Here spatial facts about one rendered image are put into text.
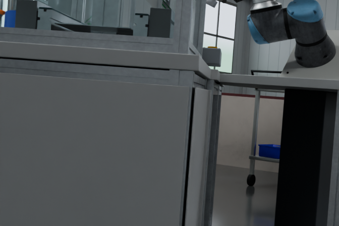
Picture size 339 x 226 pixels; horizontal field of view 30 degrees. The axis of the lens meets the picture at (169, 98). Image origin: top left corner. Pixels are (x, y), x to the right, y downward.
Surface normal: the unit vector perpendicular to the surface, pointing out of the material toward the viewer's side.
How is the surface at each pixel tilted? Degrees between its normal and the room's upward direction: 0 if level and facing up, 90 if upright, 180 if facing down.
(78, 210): 90
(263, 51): 90
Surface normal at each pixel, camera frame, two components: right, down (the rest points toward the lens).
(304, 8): -0.21, -0.73
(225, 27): 0.84, 0.07
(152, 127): -0.10, 0.00
